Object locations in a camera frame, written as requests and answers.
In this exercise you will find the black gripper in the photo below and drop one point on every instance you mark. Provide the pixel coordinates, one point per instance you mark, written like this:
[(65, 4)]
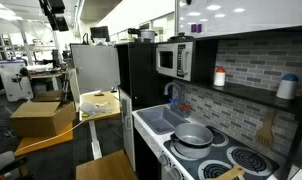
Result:
[(52, 6)]

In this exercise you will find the grey metal pot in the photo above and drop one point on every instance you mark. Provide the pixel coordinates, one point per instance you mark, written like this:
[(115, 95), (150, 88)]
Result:
[(192, 133)]

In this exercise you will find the black pot lid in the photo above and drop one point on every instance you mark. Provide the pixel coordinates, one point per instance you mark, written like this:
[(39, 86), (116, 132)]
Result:
[(181, 37)]

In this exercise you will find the grey plastic sink basin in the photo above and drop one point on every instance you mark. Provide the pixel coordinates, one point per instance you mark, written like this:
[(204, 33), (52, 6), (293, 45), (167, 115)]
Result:
[(157, 118)]

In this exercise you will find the cluttered workbench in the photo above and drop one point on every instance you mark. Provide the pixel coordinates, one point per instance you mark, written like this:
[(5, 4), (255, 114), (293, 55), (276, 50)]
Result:
[(46, 75)]

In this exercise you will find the small cardboard box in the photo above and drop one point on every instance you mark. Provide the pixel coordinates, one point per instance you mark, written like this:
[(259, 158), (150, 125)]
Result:
[(49, 96)]

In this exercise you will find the wooden desk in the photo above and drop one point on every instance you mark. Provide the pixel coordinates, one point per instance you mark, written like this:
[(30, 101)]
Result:
[(101, 98)]

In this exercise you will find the white plastic bag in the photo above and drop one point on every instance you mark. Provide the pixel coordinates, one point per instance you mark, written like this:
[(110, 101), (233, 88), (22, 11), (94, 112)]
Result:
[(91, 108)]

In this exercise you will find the large cardboard box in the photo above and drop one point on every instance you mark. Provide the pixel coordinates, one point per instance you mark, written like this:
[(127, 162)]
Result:
[(41, 120)]

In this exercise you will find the silver toy microwave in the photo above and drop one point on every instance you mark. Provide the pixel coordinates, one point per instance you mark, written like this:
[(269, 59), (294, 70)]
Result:
[(167, 70)]

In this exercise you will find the wooden board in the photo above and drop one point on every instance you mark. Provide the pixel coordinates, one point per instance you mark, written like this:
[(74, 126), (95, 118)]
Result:
[(41, 143)]

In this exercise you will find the grey toy faucet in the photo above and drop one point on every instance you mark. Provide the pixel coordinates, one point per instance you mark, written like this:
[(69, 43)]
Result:
[(167, 86)]

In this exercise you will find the purple magnet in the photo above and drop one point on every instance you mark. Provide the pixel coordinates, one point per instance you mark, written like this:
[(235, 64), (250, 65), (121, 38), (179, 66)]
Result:
[(193, 28), (199, 28)]

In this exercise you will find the white shaker orange lid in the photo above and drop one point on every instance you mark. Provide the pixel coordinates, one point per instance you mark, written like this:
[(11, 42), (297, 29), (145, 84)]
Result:
[(219, 78)]

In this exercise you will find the grey stove knob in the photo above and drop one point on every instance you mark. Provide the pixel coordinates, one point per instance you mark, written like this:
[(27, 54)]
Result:
[(163, 159), (175, 174)]

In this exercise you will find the black white toy kitchen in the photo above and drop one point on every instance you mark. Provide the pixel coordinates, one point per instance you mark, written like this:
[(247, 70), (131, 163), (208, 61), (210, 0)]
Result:
[(251, 56)]

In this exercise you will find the whiteboard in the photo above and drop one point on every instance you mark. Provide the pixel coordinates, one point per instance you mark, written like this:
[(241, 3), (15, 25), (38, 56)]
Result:
[(257, 20)]

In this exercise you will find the black stovetop with burners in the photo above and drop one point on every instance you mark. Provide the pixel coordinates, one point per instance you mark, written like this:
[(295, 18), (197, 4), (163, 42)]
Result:
[(221, 151)]

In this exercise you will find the wooden spoon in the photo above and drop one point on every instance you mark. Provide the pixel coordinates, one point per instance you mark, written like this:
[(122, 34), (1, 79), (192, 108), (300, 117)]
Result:
[(231, 172)]

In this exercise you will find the wooden slotted fork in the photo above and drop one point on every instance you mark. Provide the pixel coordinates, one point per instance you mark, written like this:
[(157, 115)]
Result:
[(265, 135)]

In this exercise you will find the white shaker blue lid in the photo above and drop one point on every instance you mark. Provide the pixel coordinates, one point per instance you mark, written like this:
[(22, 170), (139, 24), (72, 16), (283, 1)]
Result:
[(286, 88)]

